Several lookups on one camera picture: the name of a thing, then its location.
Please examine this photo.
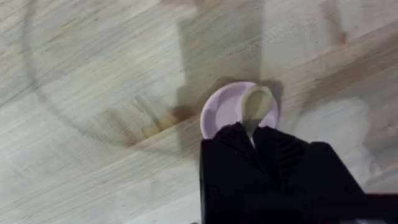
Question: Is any wooden spoon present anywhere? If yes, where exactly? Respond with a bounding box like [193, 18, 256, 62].
[239, 85, 274, 149]

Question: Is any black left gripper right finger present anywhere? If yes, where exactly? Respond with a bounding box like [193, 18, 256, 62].
[253, 126, 368, 224]

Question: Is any pink plate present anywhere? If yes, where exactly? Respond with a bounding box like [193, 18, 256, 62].
[200, 81, 280, 140]

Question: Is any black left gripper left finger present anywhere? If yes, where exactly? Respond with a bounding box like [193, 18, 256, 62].
[200, 122, 272, 224]

